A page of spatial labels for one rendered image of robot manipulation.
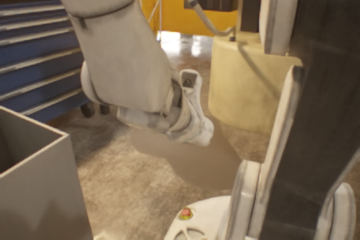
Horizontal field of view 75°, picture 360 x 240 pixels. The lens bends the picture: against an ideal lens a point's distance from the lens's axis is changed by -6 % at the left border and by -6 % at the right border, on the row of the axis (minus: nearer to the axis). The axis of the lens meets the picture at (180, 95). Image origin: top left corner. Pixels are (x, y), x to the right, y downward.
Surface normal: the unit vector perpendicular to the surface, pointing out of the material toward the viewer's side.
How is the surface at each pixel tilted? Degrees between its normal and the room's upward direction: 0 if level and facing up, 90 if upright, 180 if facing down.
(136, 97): 108
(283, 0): 95
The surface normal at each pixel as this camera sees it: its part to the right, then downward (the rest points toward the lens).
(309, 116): -0.36, 0.67
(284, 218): -0.31, -0.13
